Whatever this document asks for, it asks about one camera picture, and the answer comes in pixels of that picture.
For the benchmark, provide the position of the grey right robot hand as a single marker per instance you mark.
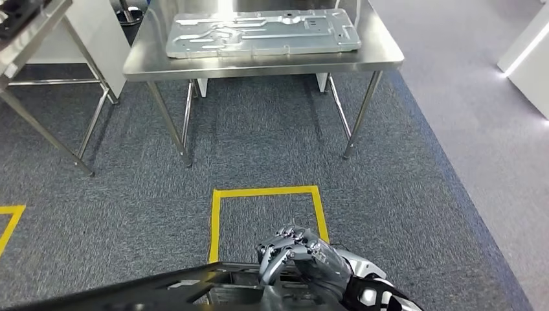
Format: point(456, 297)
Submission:
point(321, 262)

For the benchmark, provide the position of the black plastic panel part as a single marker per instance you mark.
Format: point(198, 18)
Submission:
point(128, 292)

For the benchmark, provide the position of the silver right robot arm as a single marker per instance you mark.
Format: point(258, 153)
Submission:
point(369, 268)

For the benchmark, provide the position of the steel workbench table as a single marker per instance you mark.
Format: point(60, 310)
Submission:
point(257, 66)

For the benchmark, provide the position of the large stamped metal plate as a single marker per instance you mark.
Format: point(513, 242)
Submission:
point(266, 45)

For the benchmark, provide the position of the white cabinet with light strip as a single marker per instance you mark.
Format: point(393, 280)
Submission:
point(532, 73)

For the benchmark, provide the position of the stool with chrome base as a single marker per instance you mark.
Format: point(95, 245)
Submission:
point(128, 17)

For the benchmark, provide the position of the black moulded plastic piece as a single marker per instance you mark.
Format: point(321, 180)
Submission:
point(17, 15)

